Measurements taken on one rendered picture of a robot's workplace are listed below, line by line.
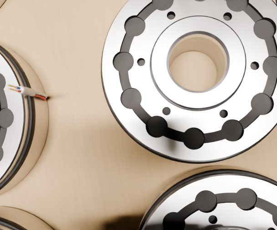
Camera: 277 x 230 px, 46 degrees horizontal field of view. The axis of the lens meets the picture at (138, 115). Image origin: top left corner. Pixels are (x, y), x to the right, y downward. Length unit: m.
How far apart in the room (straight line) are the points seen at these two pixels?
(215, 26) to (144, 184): 0.10
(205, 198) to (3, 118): 0.12
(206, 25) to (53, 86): 0.10
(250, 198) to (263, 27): 0.09
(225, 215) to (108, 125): 0.09
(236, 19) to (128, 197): 0.12
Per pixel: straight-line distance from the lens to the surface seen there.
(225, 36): 0.17
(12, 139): 0.19
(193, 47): 0.20
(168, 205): 0.18
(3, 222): 0.20
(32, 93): 0.19
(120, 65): 0.18
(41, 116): 0.20
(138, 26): 0.18
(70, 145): 0.21
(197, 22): 0.17
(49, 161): 0.22
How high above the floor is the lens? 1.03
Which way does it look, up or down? 84 degrees down
